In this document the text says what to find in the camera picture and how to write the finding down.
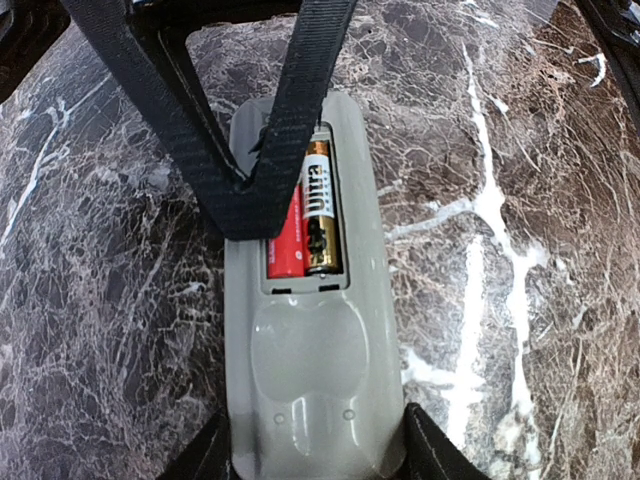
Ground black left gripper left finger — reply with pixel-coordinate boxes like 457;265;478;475
159;409;233;480

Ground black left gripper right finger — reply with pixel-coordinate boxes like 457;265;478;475
400;402;489;480

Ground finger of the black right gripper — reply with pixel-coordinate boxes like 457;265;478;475
65;1;355;241

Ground white remote control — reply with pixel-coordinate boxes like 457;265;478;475
224;91;405;479

